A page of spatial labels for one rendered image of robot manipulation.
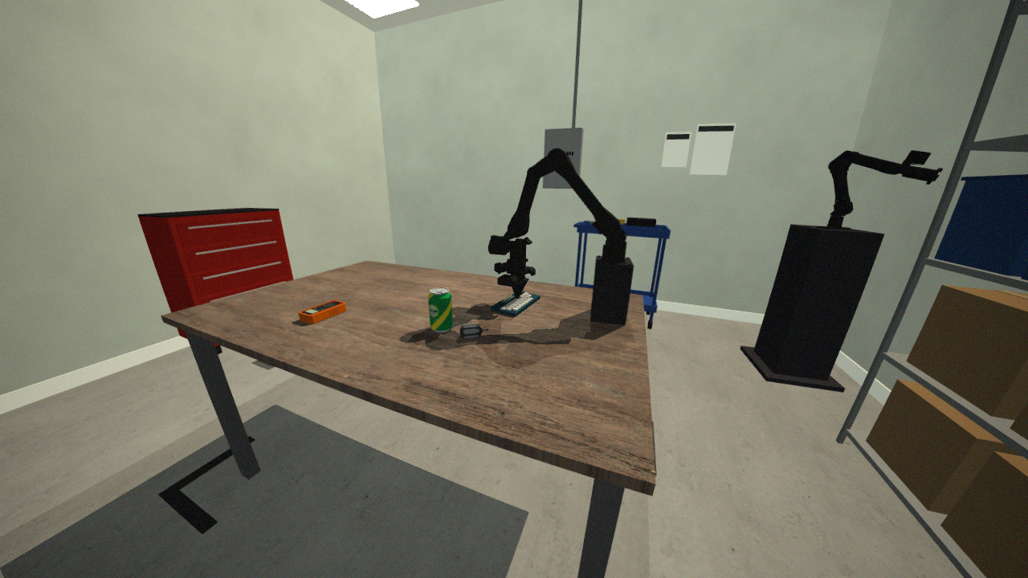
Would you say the orange digital multimeter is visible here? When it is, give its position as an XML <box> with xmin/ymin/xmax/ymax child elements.
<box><xmin>299</xmin><ymin>300</ymin><xmax>346</xmax><ymax>324</ymax></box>

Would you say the teal keyboard panel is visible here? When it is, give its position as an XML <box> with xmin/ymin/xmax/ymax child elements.
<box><xmin>491</xmin><ymin>291</ymin><xmax>541</xmax><ymax>316</ymax></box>

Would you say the green soda can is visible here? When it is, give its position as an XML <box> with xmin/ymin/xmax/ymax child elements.
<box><xmin>428</xmin><ymin>287</ymin><xmax>453</xmax><ymax>332</ymax></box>

